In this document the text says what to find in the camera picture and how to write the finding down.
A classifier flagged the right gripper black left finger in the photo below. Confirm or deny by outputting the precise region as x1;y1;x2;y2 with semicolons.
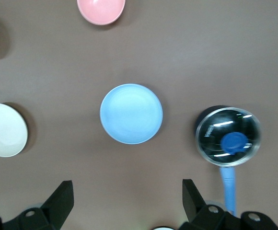
18;181;74;230

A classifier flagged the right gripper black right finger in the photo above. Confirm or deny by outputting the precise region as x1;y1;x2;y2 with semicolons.
179;179;240;230

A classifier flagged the light blue shallow bowl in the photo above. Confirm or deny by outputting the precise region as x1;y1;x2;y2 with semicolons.
99;83;164;145

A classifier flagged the glass lid with blue knob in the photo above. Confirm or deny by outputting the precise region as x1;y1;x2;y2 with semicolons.
195;107;262;167

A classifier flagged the beige shallow bowl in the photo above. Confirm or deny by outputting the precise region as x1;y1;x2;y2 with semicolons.
0;103;29;158

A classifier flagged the pink deep bowl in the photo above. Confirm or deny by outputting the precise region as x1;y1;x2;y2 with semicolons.
76;0;127;25

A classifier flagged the black saucepan with blue handle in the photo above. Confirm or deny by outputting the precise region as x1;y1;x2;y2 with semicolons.
195;104;238;216

